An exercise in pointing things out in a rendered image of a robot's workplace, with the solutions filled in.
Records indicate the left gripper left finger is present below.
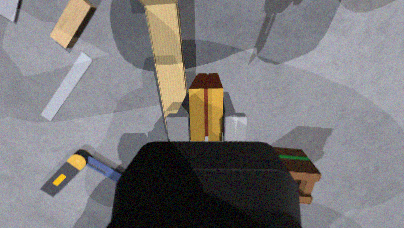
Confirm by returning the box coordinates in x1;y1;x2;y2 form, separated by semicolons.
166;92;191;142

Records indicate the black sliding bevel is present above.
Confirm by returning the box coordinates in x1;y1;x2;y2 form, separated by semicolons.
40;149;121;197

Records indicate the brown wooden slotted block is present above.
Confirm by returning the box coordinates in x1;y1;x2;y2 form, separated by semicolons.
273;147;322;204

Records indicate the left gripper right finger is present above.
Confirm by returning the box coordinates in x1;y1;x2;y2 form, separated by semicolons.
223;92;247;142

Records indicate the light wooden block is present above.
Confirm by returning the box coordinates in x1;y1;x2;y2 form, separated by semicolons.
50;0;96;48

